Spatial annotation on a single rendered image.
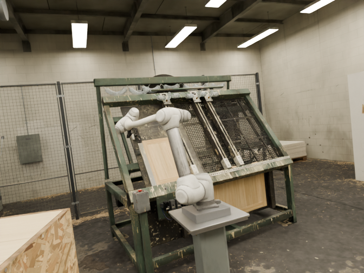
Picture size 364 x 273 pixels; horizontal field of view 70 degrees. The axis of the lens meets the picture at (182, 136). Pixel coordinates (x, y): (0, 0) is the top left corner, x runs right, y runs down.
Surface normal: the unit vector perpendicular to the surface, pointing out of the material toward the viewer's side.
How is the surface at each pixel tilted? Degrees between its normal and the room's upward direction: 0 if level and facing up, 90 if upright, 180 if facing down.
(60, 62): 90
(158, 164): 55
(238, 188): 90
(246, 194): 90
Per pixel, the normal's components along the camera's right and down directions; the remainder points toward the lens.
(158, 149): 0.30, -0.58
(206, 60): 0.37, 0.00
